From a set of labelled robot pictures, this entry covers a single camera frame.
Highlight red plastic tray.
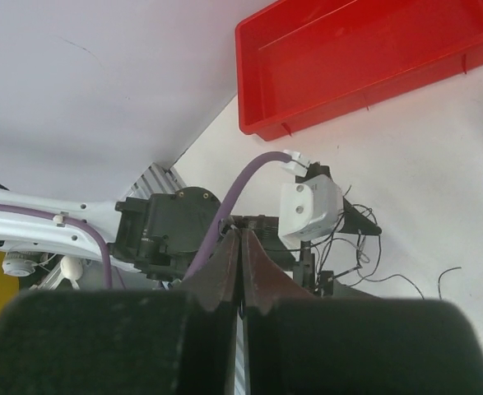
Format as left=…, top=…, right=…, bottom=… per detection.
left=235, top=0, right=483, bottom=141

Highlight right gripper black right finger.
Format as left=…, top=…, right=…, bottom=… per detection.
left=240, top=231, right=483, bottom=394

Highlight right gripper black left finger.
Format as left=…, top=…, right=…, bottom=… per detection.
left=0, top=231, right=240, bottom=394

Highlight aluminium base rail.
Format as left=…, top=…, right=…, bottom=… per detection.
left=125, top=163, right=187, bottom=199

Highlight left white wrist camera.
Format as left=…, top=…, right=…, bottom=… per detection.
left=278, top=150, right=345, bottom=245

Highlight red yellow black wires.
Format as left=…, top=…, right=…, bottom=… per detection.
left=298, top=184, right=463, bottom=301

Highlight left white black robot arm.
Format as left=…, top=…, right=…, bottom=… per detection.
left=0, top=163, right=382, bottom=295

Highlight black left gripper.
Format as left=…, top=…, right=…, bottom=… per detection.
left=228, top=162, right=384, bottom=297

